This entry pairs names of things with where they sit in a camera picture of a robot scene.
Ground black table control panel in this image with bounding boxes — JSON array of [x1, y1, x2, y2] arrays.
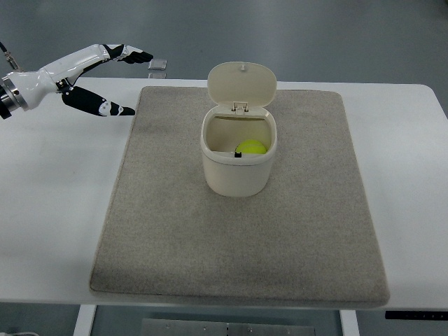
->
[[384, 310, 448, 321]]

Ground clear plastic floor plate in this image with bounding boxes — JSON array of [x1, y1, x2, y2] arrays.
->
[[148, 58, 167, 71]]

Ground beige felt mat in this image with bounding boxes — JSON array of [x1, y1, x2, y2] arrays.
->
[[90, 87, 389, 307]]

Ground white right table leg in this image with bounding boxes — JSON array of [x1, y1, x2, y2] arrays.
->
[[339, 310, 360, 336]]

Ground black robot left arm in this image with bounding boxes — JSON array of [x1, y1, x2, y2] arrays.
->
[[0, 101, 15, 120]]

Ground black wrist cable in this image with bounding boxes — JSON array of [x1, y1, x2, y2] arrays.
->
[[0, 41, 22, 74]]

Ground white left table leg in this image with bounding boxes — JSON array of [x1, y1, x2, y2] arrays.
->
[[73, 304, 97, 336]]

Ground white table leg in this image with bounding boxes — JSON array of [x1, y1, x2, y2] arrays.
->
[[73, 304, 97, 336], [339, 310, 360, 336]]

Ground yellow tennis ball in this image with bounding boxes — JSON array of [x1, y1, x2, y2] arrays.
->
[[235, 139, 267, 154]]

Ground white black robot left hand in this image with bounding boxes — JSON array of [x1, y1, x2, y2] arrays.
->
[[1, 44, 153, 116]]

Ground cream lidded plastic bin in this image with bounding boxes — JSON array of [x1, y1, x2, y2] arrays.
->
[[200, 62, 277, 197]]

